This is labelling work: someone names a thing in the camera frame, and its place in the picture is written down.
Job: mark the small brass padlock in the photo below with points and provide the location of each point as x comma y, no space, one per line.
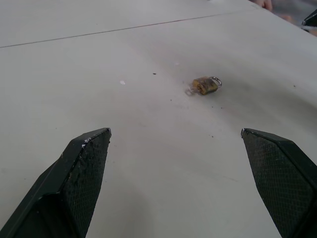
206,85

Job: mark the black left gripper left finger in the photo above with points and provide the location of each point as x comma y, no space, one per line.
74,183

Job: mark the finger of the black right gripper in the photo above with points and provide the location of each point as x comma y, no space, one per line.
311,19

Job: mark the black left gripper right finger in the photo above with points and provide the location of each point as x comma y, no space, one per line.
282,178

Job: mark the person's bare hand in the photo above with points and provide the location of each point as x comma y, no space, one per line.
267,4

